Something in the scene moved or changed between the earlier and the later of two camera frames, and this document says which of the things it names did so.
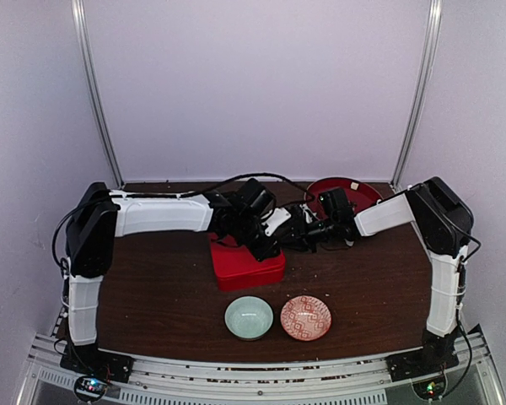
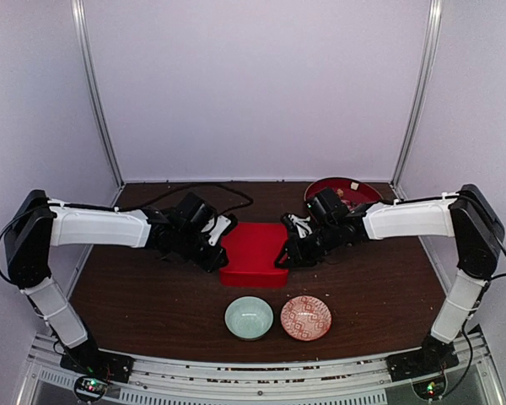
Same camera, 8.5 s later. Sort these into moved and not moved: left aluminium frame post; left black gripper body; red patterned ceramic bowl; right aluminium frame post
Moved: left black gripper body
Not moved: red patterned ceramic bowl; left aluminium frame post; right aluminium frame post
